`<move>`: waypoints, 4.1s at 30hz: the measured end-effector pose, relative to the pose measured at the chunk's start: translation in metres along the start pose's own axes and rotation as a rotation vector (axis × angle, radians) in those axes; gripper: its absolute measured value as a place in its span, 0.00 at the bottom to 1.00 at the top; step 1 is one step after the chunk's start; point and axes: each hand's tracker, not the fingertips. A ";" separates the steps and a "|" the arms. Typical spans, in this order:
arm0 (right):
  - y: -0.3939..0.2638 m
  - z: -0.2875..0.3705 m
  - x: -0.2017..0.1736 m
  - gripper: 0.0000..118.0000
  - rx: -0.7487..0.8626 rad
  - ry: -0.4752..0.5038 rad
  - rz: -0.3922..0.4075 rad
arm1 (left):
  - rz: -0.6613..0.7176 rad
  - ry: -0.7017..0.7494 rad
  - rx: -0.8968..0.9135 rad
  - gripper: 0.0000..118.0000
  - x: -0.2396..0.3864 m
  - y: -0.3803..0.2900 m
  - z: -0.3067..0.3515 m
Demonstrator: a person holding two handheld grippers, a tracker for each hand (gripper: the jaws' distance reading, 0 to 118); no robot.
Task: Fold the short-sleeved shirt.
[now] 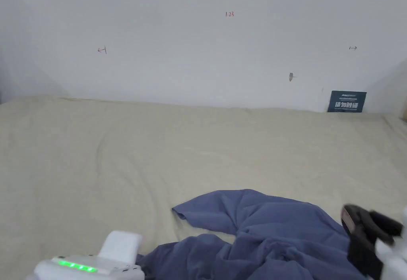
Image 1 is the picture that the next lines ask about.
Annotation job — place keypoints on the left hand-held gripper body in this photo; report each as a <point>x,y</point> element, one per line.
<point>83,265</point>

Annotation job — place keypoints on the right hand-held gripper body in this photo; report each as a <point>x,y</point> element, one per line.
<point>388,254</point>

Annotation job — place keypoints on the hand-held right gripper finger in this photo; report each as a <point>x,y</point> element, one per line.
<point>351,218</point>

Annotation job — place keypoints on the dark blue shirt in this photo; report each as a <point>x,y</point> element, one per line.
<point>270,238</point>

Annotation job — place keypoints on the bed with beige sheet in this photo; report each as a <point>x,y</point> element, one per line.
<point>111,159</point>

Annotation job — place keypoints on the dark blue sign card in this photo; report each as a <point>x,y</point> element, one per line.
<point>346,101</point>

